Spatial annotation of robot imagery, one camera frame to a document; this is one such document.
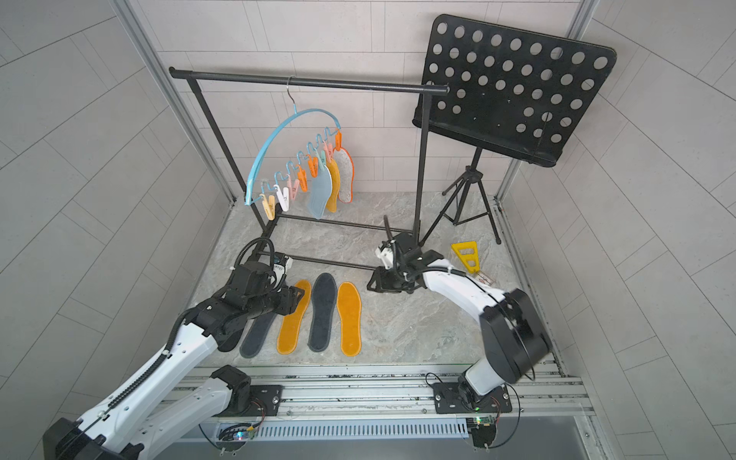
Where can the light blue insole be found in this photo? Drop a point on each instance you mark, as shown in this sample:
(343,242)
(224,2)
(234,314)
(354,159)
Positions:
(320,192)

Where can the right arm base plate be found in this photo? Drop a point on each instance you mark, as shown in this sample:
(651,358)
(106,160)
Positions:
(448,399)

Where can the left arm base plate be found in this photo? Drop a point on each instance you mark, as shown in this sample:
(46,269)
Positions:
(261,399)

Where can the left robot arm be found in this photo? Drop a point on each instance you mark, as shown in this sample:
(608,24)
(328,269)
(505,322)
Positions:
(128,424)

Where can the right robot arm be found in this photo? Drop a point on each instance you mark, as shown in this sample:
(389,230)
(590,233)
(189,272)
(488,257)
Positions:
(514,338)

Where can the black perforated music stand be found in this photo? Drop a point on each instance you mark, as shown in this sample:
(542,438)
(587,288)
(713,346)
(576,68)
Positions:
(510,91)

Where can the small card box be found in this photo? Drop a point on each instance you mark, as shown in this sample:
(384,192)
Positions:
(484,278)

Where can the black shoe insole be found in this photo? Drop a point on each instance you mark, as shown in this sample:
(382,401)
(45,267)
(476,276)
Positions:
(230,342)

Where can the orange rim insole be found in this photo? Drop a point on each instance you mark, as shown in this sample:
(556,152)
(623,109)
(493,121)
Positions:
(345,175)

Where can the orange yellow shoe insole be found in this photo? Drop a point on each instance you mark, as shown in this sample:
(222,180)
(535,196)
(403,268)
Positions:
(290,330)

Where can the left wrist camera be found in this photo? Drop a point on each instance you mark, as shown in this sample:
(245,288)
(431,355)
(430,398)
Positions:
(282,264)

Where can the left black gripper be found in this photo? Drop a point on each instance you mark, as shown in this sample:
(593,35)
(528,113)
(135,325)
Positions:
(290,299)

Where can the yellow triangular plastic piece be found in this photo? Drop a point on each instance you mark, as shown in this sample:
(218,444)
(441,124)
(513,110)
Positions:
(467,253)

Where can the aluminium mounting rail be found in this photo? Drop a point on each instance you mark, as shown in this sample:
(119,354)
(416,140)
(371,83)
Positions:
(334,392)

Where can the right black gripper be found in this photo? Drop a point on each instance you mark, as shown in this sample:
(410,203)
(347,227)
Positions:
(382,282)

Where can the blue multi-clip hanger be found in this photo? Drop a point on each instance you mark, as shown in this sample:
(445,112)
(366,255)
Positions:
(283,169)

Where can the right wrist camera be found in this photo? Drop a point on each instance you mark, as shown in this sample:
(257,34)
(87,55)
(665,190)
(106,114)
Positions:
(387,254)

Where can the dark grey shoe insole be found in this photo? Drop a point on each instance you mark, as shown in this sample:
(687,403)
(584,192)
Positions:
(256,335)

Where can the black garment rack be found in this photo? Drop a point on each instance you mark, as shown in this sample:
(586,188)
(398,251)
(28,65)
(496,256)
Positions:
(263,247)

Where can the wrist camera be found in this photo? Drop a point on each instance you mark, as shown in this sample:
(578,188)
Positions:
(282,264)
(387,254)

